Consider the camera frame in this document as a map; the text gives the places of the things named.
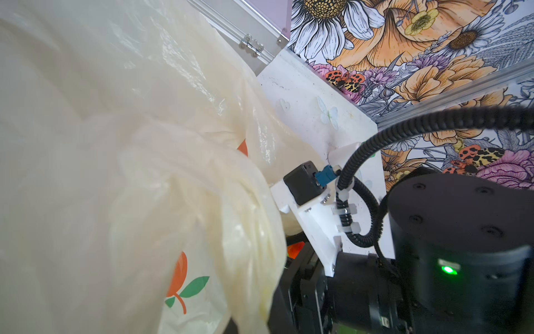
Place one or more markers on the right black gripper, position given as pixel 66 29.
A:
pixel 304 287

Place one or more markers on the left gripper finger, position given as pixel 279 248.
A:
pixel 280 321

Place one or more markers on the translucent cream plastic bag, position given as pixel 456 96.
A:
pixel 129 131

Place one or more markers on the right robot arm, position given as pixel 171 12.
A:
pixel 463 264

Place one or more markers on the silver metal case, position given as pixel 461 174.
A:
pixel 258 30

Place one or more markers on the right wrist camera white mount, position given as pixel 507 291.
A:
pixel 313 206

